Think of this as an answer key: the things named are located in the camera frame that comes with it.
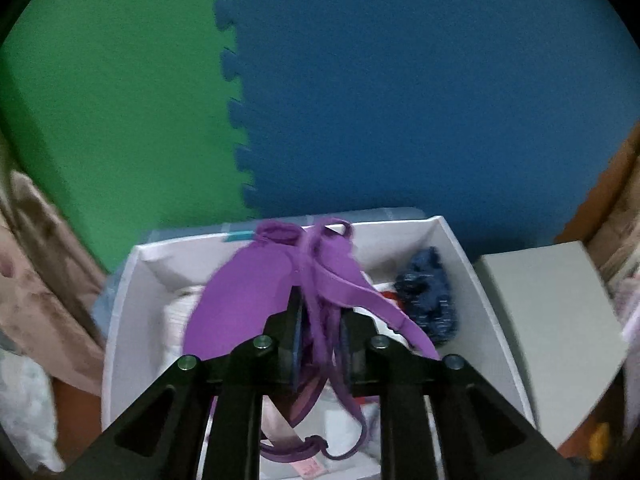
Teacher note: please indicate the white patterned cloth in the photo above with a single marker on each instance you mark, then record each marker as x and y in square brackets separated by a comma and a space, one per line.
[25, 410]

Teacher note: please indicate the white cardboard box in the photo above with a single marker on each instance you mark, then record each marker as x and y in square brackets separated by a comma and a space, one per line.
[480, 320]

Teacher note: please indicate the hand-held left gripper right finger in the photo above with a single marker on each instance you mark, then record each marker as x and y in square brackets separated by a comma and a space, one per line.
[345, 345]

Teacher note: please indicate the grey box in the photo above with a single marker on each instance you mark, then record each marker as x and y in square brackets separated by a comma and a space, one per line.
[545, 320]

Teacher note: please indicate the small yellow object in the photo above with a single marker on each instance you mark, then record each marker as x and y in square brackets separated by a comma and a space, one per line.
[600, 442]

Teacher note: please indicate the navy patterned underwear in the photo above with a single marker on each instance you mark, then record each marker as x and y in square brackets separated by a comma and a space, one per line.
[430, 295]

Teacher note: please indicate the red underwear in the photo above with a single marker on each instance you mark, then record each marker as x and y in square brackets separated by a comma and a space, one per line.
[392, 300]

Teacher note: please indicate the brown foam mat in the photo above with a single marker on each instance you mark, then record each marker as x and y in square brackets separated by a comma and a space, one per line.
[600, 200]

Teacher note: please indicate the pale pink underwear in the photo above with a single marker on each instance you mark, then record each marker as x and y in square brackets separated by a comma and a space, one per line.
[277, 422]

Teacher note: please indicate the green foam mat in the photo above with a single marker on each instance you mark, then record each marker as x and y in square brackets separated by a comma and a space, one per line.
[110, 110]

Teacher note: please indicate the floral beige curtain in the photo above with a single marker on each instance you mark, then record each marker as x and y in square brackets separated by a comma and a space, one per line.
[45, 285]

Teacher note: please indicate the purple bra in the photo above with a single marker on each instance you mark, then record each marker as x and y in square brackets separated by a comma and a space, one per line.
[240, 300]

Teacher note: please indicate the white underwear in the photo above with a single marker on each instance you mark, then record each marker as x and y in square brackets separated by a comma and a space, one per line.
[175, 320]

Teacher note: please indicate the blue foam mat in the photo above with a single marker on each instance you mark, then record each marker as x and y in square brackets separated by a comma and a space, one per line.
[425, 85]

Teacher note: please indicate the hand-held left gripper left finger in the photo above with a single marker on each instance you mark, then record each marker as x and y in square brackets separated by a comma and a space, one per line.
[296, 340]

